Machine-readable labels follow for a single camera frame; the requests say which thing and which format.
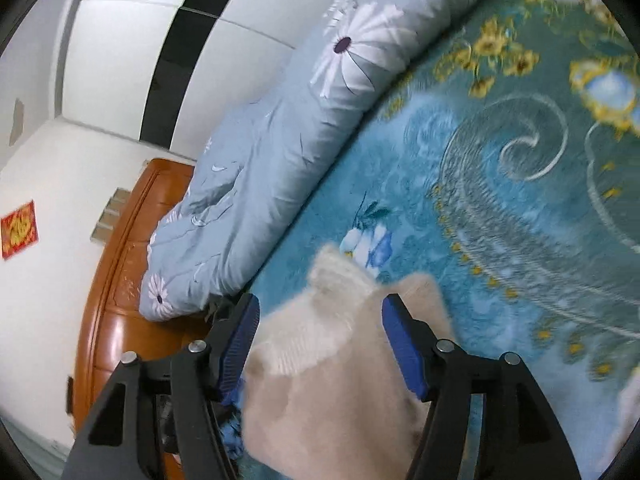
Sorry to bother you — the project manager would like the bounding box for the wooden bed headboard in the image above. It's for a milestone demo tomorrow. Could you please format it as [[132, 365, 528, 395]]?
[[69, 158, 213, 476]]

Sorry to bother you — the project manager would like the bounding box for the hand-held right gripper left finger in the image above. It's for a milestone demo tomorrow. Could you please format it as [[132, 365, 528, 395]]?
[[60, 293, 261, 480]]

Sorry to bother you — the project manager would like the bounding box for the teal floral blanket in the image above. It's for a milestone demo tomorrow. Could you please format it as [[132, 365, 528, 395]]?
[[220, 0, 640, 480]]

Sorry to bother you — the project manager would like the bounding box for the red paper wall decoration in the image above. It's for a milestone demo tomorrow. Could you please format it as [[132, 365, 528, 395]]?
[[1, 200, 39, 260]]

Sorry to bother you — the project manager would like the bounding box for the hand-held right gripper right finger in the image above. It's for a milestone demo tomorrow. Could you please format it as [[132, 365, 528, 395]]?
[[382, 293, 583, 480]]

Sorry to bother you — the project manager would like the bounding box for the light blue daisy quilt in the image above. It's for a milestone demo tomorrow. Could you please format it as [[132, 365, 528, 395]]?
[[139, 0, 521, 322]]

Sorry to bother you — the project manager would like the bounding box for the white wardrobe with black stripe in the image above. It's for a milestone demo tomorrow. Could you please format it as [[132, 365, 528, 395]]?
[[0, 0, 296, 163]]

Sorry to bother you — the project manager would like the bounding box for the cream fuzzy sweater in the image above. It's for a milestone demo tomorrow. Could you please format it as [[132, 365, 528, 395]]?
[[240, 243, 458, 480]]

